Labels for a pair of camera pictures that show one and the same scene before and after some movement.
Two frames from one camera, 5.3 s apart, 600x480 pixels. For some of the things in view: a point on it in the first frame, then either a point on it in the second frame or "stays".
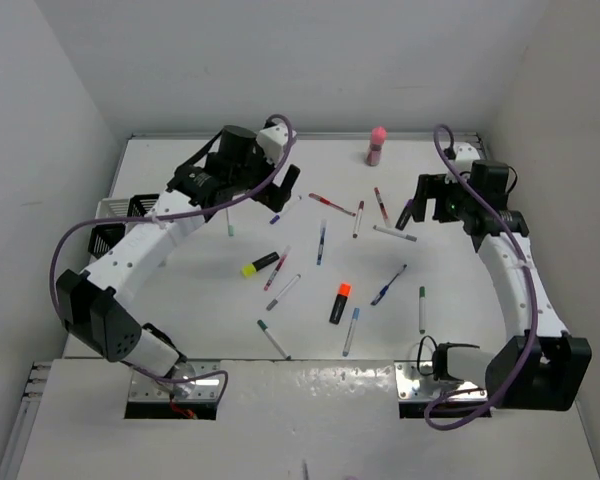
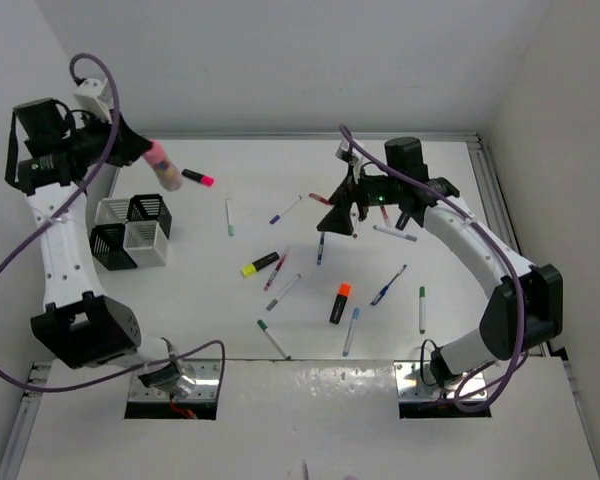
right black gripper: [426, 189] to [338, 218]
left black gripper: [272, 195] to [128, 147]
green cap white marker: [422, 310] stays
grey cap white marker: [395, 233] stays
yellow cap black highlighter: [250, 268] stays
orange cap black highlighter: [338, 308] stays
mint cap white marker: [231, 229] stays
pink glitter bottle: [378, 136] to [165, 169]
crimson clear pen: [277, 268] stays
